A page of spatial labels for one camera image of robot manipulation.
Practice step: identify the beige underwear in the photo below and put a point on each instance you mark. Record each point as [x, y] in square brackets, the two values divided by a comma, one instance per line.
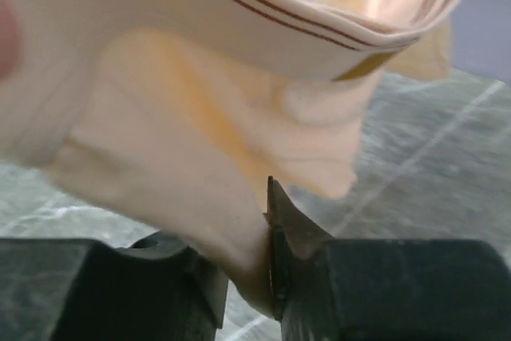
[175, 112]

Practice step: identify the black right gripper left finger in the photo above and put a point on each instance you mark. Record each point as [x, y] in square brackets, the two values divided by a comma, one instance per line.
[81, 289]

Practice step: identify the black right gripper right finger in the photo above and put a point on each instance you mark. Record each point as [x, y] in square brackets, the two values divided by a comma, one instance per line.
[353, 289]

